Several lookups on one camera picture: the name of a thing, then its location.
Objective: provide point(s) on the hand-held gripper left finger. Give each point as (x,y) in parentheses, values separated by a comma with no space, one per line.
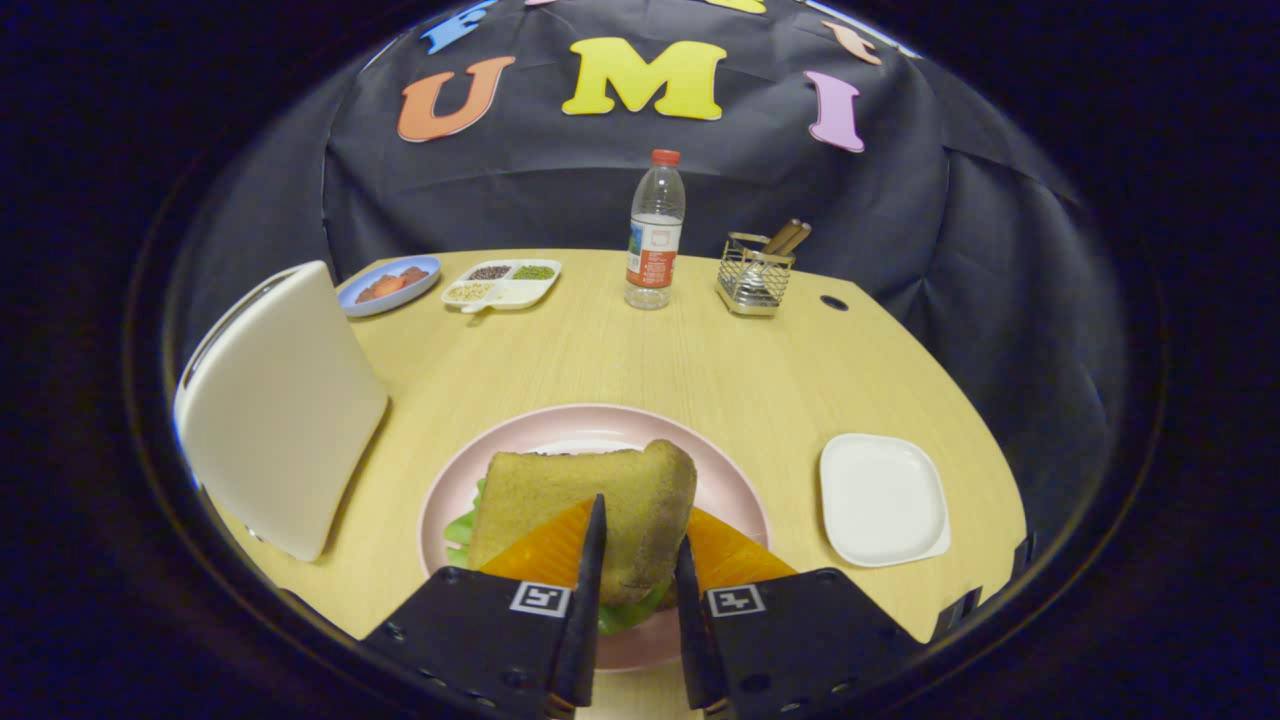
(490,630)

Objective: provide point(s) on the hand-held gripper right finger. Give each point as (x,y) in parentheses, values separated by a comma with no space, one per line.
(790,630)

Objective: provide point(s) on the green lettuce leaf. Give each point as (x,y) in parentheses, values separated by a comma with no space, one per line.
(460,527)

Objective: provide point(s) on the brown toast slice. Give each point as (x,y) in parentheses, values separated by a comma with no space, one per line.
(570,490)

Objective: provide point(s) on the small white square plate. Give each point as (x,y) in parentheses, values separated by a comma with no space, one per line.
(882,500)

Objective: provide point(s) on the pink round plate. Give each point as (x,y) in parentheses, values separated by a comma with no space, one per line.
(590,425)

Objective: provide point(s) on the white toaster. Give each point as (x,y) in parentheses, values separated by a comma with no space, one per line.
(280,410)

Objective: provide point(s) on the white divided tray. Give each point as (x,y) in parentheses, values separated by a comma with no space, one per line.
(520,293)

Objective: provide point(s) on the yellow beans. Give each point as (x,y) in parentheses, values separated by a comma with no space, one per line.
(468,291)

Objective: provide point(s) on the blue round plate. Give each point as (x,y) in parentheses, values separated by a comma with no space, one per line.
(420,290)

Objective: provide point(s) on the dark beans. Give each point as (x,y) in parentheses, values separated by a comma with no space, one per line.
(489,271)

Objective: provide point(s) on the red tomato slice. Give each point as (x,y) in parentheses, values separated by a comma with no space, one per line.
(388,285)

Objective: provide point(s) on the green beans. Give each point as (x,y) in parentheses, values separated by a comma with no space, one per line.
(534,271)

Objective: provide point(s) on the clear plastic water bottle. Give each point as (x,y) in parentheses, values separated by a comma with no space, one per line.
(655,240)

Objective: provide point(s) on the black backdrop cloth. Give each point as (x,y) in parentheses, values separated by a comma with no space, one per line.
(560,190)

